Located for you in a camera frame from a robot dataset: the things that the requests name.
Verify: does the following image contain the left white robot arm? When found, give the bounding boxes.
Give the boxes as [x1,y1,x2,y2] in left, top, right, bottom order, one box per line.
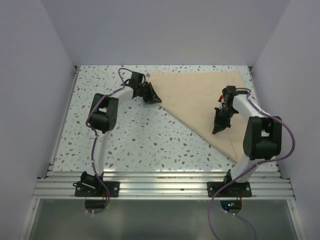
[81,67,162,197]

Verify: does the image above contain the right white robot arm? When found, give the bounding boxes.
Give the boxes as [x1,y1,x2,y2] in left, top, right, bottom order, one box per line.
[212,85,282,197]

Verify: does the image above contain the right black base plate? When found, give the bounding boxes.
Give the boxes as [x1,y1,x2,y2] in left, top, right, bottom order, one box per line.
[206,181,252,198]

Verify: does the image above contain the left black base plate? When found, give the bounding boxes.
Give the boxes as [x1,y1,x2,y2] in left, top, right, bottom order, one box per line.
[72,181,120,198]

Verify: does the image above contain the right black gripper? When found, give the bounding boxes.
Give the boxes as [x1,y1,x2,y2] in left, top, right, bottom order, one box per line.
[213,105,238,135]

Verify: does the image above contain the aluminium mounting rail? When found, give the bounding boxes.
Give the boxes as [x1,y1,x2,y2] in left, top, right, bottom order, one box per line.
[32,171,295,200]

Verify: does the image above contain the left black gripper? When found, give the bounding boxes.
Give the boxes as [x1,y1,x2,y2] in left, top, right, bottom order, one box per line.
[137,82,161,104]

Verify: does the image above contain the beige surgical cloth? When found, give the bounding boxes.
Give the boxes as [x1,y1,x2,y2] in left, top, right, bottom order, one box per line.
[147,70,270,166]

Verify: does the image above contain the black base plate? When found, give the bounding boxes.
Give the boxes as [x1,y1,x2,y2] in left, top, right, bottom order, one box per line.
[72,181,120,198]
[206,181,252,198]

